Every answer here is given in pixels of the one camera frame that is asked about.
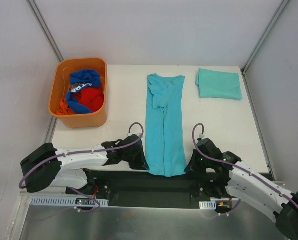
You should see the light blue t shirt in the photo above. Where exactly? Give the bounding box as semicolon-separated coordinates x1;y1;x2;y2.
145;74;187;177

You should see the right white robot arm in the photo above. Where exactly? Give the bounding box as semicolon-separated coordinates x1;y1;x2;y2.
185;138;298;240

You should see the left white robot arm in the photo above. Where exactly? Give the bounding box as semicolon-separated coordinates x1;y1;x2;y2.
19;134;149;195

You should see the red t shirt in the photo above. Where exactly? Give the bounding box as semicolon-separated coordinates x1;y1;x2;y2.
74;85;104;113

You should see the folded teal t shirt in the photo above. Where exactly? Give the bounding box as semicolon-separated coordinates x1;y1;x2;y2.
195;68;243;100

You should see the orange t shirt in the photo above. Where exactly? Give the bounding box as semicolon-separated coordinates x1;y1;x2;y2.
56;98;75;116

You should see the royal blue t shirt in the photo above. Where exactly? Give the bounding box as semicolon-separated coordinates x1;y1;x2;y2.
66;69;102;115

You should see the orange plastic bin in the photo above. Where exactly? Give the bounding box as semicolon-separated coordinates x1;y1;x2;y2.
49;57;107;129

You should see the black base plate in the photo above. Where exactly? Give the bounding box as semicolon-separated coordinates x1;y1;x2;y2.
65;170;239;208

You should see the right white cable duct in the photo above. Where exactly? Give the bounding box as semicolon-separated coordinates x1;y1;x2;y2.
199;200;217;210

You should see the white cable duct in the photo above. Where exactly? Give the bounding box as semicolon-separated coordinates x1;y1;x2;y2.
31;196;109;208
199;200;217;210

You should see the left white cable duct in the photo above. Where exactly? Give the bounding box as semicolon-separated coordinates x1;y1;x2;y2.
31;196;109;208

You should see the left aluminium corner post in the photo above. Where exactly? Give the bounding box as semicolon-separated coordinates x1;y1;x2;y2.
26;0;64;62

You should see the aluminium corner post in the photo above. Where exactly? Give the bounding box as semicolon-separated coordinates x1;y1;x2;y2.
241;0;291;75
26;0;64;62

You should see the right aluminium corner post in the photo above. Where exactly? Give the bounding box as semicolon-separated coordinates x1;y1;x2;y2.
241;0;291;75

